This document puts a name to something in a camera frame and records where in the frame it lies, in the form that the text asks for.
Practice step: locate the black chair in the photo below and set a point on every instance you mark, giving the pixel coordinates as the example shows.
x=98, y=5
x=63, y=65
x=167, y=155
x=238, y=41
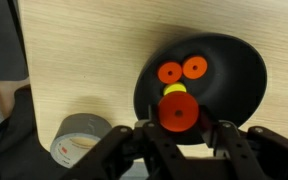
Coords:
x=17, y=150

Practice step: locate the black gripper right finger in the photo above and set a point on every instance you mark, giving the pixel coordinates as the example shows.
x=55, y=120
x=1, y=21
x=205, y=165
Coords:
x=267, y=153

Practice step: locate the gray tape roll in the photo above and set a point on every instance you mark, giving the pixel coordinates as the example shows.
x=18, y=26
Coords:
x=84, y=125

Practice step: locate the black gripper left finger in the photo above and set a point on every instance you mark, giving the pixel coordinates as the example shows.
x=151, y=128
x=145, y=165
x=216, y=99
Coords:
x=134, y=150

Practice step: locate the black bowl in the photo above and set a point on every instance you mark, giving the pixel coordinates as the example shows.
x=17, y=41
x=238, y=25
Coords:
x=237, y=76

